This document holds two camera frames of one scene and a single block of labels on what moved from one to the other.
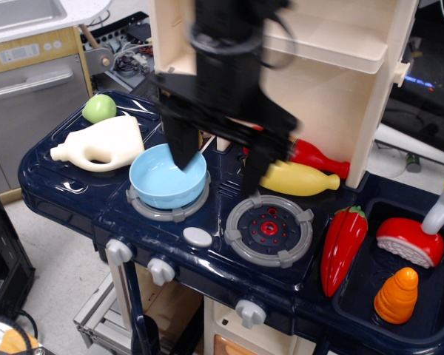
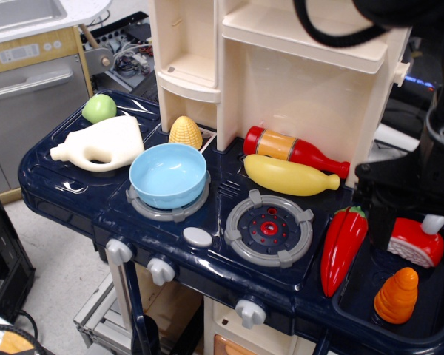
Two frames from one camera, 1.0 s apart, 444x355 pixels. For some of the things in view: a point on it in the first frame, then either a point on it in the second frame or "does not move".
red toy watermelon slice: [407, 238] does not move
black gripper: [226, 89] to [424, 182]
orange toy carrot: [394, 300] does not move
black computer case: [9, 271] does not move
